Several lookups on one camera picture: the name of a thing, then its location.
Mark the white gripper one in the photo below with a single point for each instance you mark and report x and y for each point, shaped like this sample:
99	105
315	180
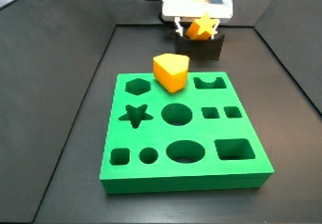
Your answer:
190	9

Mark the green foam shape-sorter block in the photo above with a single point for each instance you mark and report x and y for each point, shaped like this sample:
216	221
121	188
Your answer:
184	141

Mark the yellow pentagon prism block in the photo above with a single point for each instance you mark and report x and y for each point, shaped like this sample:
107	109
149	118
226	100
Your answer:
170	71

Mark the yellow star-profile bar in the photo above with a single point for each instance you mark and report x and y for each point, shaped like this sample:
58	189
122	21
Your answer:
201	28

